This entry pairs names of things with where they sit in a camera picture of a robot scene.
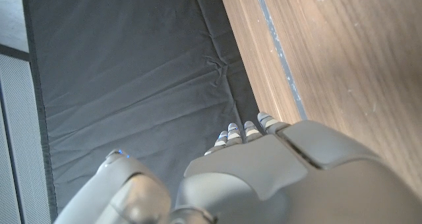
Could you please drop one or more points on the black backdrop cloth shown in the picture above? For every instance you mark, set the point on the black backdrop cloth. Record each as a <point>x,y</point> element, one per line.
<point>132,69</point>

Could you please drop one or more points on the grey tape outline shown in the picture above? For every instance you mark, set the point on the grey tape outline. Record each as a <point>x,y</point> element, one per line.
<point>280,52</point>

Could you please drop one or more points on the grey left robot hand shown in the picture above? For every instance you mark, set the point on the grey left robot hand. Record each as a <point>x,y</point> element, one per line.
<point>270,184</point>

